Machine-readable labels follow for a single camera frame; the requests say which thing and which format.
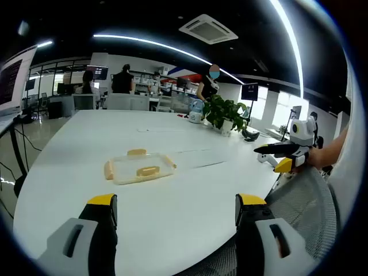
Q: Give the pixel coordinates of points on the black VR headset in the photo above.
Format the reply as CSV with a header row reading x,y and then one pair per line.
x,y
249,134

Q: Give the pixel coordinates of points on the short ceiling light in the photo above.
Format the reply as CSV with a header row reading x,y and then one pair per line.
x,y
45,43

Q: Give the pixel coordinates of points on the wall television screen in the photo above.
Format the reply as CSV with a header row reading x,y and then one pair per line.
x,y
99,73

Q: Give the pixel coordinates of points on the ceiling air conditioner vent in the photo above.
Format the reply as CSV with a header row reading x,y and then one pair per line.
x,y
208,30

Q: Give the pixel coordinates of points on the long ceiling light strip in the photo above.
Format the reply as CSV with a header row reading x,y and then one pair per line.
x,y
291,34
99,36

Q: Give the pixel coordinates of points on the clear plastic buckle container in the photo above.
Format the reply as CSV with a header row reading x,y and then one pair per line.
x,y
143,171

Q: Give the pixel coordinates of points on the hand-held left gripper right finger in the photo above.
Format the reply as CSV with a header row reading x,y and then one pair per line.
x,y
264,230

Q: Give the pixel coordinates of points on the person's white shirt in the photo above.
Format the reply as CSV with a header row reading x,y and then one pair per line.
x,y
345,187

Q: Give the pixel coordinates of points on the white desk partition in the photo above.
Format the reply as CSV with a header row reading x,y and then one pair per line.
x,y
128,102

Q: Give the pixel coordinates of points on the large white display screen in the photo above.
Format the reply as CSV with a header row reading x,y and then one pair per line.
x,y
14,80

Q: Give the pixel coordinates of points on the dark screen on stand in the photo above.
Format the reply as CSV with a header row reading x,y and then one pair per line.
x,y
249,92

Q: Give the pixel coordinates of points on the green potted plant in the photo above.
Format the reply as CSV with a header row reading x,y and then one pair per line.
x,y
221,110

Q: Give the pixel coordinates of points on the small red object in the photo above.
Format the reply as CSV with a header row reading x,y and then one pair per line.
x,y
181,115

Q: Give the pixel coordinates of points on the white office chair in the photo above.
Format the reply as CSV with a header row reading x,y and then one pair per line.
x,y
84,102

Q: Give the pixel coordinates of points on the white VR controller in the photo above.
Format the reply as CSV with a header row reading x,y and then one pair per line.
x,y
263,158

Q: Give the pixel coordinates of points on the person's right hand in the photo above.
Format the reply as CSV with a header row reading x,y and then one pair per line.
x,y
317,158

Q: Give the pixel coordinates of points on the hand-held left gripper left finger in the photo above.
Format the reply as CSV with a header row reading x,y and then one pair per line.
x,y
86,230

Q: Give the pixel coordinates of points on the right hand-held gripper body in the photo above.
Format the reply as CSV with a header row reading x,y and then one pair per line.
x,y
302,135

